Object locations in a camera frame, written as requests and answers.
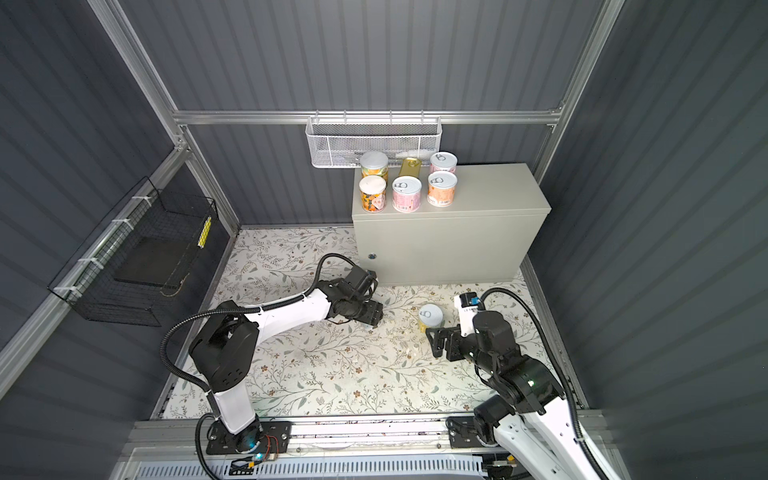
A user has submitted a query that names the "salmon label can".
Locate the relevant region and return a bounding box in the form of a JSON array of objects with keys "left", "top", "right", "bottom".
[{"left": 427, "top": 171, "right": 458, "bottom": 208}]

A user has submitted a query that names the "black wire basket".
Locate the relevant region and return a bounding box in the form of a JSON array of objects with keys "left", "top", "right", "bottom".
[{"left": 48, "top": 181, "right": 218, "bottom": 327}]

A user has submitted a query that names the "white wire basket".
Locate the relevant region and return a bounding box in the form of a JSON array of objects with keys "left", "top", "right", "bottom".
[{"left": 305, "top": 116, "right": 443, "bottom": 168}]

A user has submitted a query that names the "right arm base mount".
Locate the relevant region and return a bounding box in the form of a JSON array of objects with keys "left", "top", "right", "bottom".
[{"left": 445, "top": 415, "right": 496, "bottom": 449}]

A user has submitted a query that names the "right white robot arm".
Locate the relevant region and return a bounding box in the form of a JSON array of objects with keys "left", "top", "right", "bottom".
[{"left": 426, "top": 311, "right": 619, "bottom": 479}]

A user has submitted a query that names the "yellow label ring-pull can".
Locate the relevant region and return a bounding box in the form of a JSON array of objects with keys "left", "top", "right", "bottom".
[{"left": 418, "top": 303, "right": 444, "bottom": 333}]

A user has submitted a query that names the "green yellow plastic-lid can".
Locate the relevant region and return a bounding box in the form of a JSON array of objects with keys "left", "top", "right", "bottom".
[{"left": 359, "top": 151, "right": 389, "bottom": 181}]

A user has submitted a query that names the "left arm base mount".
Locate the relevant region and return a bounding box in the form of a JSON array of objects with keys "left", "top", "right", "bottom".
[{"left": 205, "top": 420, "right": 293, "bottom": 455}]

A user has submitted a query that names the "black pad in basket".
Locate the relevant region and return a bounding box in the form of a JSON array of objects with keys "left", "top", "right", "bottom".
[{"left": 114, "top": 237, "right": 197, "bottom": 291}]

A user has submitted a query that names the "pink label can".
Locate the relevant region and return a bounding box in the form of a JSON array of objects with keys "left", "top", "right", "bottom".
[{"left": 429, "top": 152, "right": 458, "bottom": 173}]

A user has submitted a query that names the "beige metal cabinet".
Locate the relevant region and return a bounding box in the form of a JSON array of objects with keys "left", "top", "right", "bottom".
[{"left": 352, "top": 163, "right": 551, "bottom": 286}]

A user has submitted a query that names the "pink ring-pull can front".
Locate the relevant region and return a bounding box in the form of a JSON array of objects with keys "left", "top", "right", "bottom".
[{"left": 392, "top": 176, "right": 422, "bottom": 213}]

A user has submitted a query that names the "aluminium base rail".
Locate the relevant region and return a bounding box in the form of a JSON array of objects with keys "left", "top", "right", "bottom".
[{"left": 119, "top": 413, "right": 494, "bottom": 462}]

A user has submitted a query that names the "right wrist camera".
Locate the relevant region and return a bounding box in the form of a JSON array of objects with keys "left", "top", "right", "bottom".
[{"left": 454, "top": 291, "right": 480, "bottom": 337}]

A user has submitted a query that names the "gold rectangular tin can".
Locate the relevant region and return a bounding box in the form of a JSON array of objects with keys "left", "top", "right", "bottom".
[{"left": 398, "top": 157, "right": 422, "bottom": 178}]

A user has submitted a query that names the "orange label plastic-lid can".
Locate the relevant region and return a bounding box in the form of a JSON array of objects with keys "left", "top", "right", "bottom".
[{"left": 358, "top": 175, "right": 387, "bottom": 212}]

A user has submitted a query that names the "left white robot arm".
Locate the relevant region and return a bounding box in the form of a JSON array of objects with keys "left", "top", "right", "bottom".
[{"left": 189, "top": 266, "right": 383, "bottom": 435}]

